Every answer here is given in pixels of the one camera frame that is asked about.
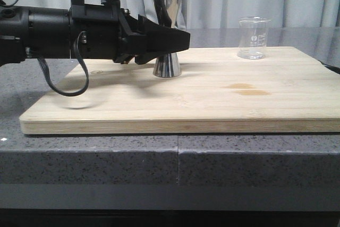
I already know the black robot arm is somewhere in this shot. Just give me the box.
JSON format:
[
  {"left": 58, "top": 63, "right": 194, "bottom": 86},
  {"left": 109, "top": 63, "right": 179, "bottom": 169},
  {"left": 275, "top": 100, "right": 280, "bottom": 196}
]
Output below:
[{"left": 1, "top": 0, "right": 190, "bottom": 65}]

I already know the light wooden cutting board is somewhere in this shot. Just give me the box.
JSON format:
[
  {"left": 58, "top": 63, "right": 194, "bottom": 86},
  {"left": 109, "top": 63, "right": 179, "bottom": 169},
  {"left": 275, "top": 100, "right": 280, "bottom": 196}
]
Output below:
[{"left": 20, "top": 47, "right": 339, "bottom": 134}]

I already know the clear glass beaker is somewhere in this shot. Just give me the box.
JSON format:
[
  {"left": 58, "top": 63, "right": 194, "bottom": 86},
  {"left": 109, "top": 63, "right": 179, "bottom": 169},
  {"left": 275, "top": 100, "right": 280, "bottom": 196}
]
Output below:
[{"left": 237, "top": 16, "right": 271, "bottom": 60}]

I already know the black ribbon cable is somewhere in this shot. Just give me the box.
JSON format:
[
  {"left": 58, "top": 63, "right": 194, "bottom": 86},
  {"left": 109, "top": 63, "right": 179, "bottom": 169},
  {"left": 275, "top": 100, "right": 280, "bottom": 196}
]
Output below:
[{"left": 37, "top": 30, "right": 90, "bottom": 97}]

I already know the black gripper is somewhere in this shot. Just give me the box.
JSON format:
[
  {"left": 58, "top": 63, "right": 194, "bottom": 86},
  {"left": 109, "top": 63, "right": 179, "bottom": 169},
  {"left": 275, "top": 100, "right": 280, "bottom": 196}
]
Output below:
[{"left": 70, "top": 0, "right": 190, "bottom": 65}]

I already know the steel double jigger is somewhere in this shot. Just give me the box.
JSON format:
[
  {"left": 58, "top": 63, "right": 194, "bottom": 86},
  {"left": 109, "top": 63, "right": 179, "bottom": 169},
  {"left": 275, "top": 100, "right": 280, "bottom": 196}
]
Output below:
[{"left": 152, "top": 0, "right": 182, "bottom": 78}]

